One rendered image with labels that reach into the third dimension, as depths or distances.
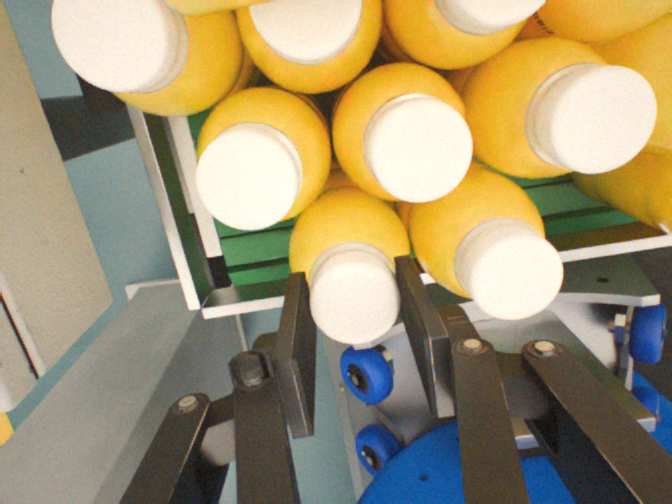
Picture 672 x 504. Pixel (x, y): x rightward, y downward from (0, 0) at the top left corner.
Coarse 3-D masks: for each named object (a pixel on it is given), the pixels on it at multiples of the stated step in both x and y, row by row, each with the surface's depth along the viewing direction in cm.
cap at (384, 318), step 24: (336, 264) 20; (360, 264) 20; (384, 264) 21; (312, 288) 20; (336, 288) 20; (360, 288) 20; (384, 288) 20; (312, 312) 20; (336, 312) 20; (360, 312) 20; (384, 312) 20; (336, 336) 21; (360, 336) 21
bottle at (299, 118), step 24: (240, 96) 22; (264, 96) 21; (288, 96) 22; (312, 96) 32; (216, 120) 21; (240, 120) 20; (264, 120) 20; (288, 120) 21; (312, 120) 22; (288, 144) 20; (312, 144) 21; (312, 168) 21; (312, 192) 22; (288, 216) 22
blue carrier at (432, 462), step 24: (432, 432) 36; (456, 432) 36; (408, 456) 34; (432, 456) 34; (456, 456) 33; (384, 480) 33; (408, 480) 32; (432, 480) 32; (456, 480) 32; (528, 480) 31; (552, 480) 30
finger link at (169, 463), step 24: (192, 408) 13; (168, 432) 13; (192, 432) 12; (144, 456) 12; (168, 456) 12; (192, 456) 12; (144, 480) 11; (168, 480) 11; (192, 480) 12; (216, 480) 13
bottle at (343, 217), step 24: (336, 168) 32; (336, 192) 26; (360, 192) 25; (312, 216) 24; (336, 216) 23; (360, 216) 23; (384, 216) 24; (312, 240) 23; (336, 240) 22; (360, 240) 22; (384, 240) 22; (408, 240) 25; (312, 264) 22
